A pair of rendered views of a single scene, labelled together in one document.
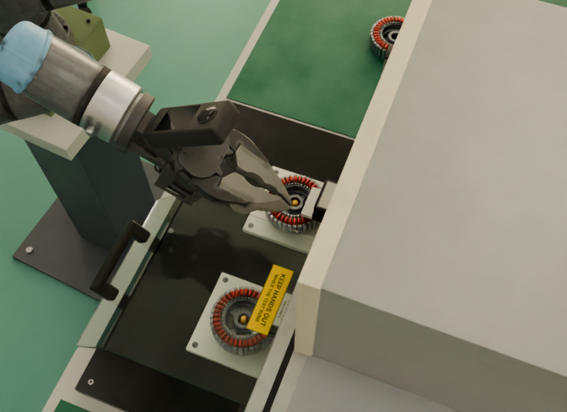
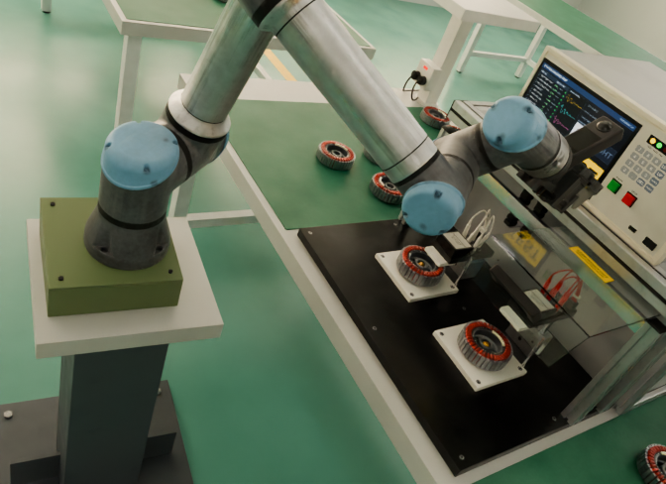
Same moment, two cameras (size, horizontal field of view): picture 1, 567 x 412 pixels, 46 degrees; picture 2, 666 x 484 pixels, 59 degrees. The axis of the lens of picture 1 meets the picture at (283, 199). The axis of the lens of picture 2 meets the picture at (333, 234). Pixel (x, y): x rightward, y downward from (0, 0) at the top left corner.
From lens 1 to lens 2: 115 cm
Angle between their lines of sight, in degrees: 47
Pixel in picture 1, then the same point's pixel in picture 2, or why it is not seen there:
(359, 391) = not seen: outside the picture
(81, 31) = not seen: hidden behind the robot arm
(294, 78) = (309, 200)
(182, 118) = (585, 138)
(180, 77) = (22, 304)
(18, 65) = (540, 121)
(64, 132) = (204, 311)
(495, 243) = not seen: outside the picture
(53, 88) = (552, 134)
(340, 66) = (323, 182)
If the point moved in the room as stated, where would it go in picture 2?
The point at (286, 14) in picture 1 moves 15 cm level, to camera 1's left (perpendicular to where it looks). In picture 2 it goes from (254, 162) to (212, 176)
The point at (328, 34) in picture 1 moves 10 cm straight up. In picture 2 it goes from (293, 166) to (303, 135)
